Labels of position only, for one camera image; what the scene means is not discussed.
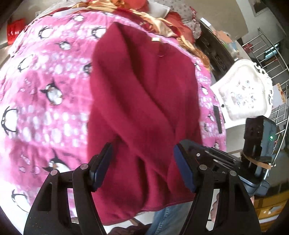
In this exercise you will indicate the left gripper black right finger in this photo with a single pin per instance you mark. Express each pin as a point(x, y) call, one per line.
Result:
point(207, 171)

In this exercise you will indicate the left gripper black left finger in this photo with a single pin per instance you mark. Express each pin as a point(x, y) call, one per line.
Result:
point(64, 203)

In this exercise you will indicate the dark red knit sweater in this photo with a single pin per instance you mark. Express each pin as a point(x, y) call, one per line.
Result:
point(145, 101)

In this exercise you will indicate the person's right hand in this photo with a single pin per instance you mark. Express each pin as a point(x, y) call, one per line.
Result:
point(213, 212)

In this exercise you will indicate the black remote on blanket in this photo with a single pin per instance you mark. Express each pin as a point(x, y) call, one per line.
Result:
point(217, 118)

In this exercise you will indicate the white ornate chair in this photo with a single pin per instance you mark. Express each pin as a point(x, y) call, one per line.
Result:
point(245, 91)

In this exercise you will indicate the blue jeans leg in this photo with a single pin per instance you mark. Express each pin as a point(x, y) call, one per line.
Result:
point(169, 220)

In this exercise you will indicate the metal stair railing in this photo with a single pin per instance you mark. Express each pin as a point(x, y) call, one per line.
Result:
point(267, 55)

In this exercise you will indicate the dark carved headboard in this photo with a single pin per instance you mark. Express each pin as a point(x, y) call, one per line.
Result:
point(220, 58)

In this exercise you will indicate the pink penguin fleece blanket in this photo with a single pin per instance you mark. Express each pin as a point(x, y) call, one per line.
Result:
point(46, 101)

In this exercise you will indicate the red and gold quilt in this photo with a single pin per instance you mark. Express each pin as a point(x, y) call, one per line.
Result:
point(170, 26)

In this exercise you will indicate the grey floral pillow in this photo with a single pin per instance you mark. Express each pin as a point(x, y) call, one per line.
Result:
point(187, 14)

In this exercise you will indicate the red paper bag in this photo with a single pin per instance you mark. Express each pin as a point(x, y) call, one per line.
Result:
point(14, 29)

